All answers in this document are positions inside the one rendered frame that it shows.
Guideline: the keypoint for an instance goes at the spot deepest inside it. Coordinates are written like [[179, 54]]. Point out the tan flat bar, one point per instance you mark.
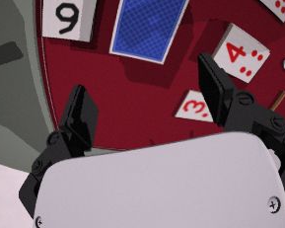
[[278, 101]]

